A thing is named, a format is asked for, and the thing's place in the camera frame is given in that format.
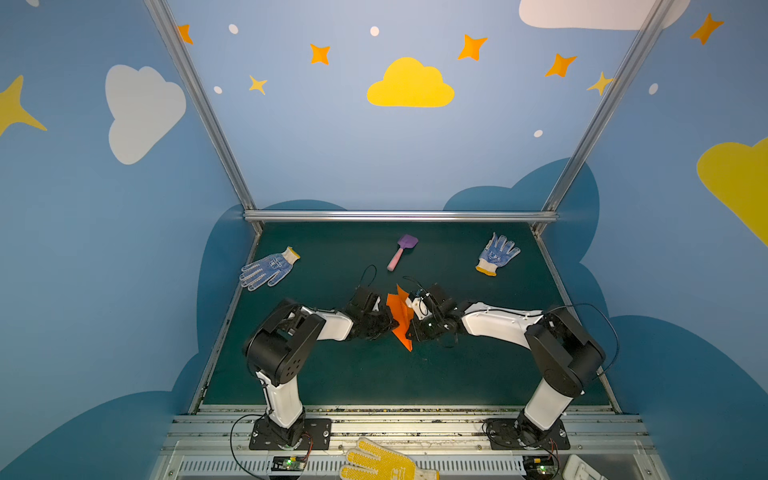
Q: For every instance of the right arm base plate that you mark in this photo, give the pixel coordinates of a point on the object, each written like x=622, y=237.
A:
x=520, y=433

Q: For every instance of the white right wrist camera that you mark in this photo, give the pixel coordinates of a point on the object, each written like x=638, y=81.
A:
x=420, y=308

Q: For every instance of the aluminium frame post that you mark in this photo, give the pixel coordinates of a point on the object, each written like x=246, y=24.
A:
x=165, y=23
x=661, y=15

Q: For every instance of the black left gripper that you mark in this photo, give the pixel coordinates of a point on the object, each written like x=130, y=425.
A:
x=380, y=321

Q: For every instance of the right green circuit board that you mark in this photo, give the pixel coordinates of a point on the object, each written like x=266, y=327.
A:
x=540, y=468

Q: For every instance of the green circuit board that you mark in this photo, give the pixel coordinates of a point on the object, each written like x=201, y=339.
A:
x=281, y=464
x=540, y=468

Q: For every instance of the left aluminium frame post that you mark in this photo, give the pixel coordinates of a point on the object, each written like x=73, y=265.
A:
x=165, y=23

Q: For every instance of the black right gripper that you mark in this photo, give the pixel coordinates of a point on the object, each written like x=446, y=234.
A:
x=424, y=320

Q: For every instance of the blue dotted glove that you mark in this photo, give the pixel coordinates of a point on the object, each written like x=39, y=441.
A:
x=497, y=253
x=269, y=270

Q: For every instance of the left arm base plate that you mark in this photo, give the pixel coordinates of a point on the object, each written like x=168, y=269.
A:
x=304, y=433

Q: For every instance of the orange square paper sheet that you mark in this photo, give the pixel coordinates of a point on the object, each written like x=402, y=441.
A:
x=403, y=314

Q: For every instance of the horizontal aluminium frame rail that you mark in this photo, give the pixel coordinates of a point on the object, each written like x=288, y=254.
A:
x=398, y=216

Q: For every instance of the purple pink toy spatula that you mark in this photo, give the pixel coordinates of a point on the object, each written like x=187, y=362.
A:
x=406, y=242

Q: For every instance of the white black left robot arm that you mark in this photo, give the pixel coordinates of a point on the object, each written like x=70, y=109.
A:
x=279, y=348

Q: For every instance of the left green circuit board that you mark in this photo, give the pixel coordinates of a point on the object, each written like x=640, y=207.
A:
x=281, y=464

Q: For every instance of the white object bottom right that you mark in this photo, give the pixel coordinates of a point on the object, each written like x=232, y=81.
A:
x=578, y=469

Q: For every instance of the right aluminium frame post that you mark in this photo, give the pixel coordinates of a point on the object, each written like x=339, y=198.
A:
x=661, y=15

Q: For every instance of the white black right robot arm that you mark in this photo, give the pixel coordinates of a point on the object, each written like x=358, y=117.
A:
x=565, y=353

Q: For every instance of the blue dotted glove left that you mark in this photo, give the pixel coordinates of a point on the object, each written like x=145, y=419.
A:
x=269, y=270

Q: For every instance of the aluminium front rail base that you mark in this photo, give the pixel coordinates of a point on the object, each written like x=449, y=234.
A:
x=213, y=443

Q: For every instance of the blue dotted glove right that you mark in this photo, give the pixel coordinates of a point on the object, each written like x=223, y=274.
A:
x=497, y=253

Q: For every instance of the yellow dotted glove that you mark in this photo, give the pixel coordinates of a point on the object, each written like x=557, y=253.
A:
x=369, y=460

